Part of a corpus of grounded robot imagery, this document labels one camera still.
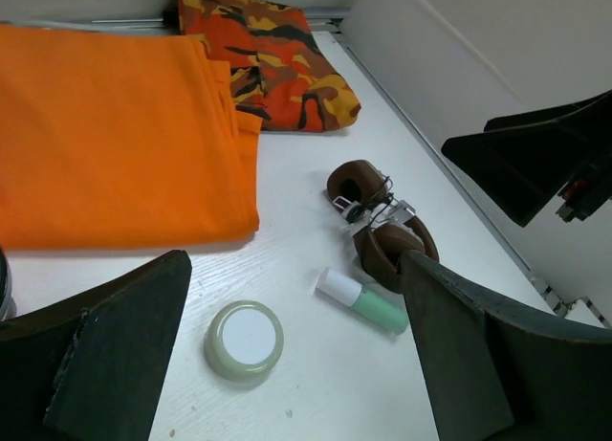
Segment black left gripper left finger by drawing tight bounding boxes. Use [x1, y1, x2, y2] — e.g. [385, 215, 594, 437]
[1, 250, 192, 440]

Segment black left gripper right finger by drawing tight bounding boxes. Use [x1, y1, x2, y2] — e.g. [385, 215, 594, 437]
[401, 252, 611, 440]

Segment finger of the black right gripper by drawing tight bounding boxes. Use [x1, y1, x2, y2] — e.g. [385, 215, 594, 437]
[441, 92, 611, 227]

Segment green white tube bottle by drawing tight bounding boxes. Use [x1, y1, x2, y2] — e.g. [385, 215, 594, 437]
[316, 268, 409, 335]

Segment brown headphones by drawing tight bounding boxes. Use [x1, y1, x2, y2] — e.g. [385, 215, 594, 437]
[326, 160, 439, 293]

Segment pale green round jar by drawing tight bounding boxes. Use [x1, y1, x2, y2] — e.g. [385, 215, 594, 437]
[203, 300, 285, 386]

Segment orange cloth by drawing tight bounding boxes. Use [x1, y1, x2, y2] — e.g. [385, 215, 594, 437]
[1, 25, 261, 251]

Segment orange camouflage garment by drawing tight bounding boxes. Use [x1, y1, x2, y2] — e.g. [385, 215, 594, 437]
[178, 0, 361, 132]

